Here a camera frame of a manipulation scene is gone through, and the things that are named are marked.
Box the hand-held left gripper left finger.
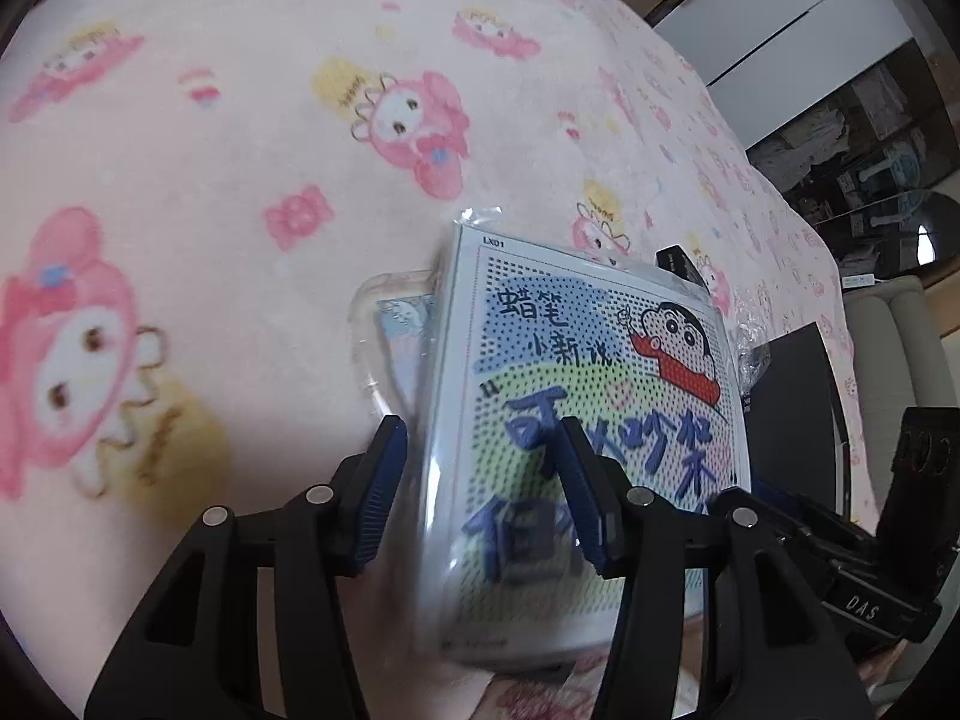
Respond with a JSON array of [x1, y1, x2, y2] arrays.
[[84, 414, 410, 720]]

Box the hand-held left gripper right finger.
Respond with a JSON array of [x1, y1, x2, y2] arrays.
[[559, 414, 875, 720]]

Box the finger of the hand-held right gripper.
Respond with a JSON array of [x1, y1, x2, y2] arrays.
[[750, 484, 878, 590]]

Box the black cardboard box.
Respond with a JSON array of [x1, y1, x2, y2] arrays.
[[750, 322, 852, 518]]

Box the cartoon bead art packet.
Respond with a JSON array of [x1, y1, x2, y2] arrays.
[[416, 206, 755, 680]]

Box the clear case with blue card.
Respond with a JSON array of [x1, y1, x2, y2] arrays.
[[352, 270, 440, 421]]

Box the beige padded headboard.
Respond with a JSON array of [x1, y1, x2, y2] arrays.
[[840, 274, 960, 541]]

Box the crumpled clear plastic bag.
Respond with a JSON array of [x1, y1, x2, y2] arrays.
[[724, 292, 773, 398]]

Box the pink patterned white cloth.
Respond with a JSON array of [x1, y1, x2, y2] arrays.
[[480, 649, 612, 720]]

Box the small black box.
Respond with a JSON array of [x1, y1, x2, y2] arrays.
[[656, 244, 710, 287]]

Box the pink cartoon printed blanket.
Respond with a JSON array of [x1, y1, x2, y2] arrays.
[[0, 0, 863, 720]]

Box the dark display cabinet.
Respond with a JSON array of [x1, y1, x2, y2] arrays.
[[746, 37, 960, 278]]

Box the white wardrobe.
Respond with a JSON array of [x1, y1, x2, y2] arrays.
[[652, 0, 960, 91]]

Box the metal wire key rings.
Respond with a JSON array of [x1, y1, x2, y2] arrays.
[[349, 73, 398, 142]]

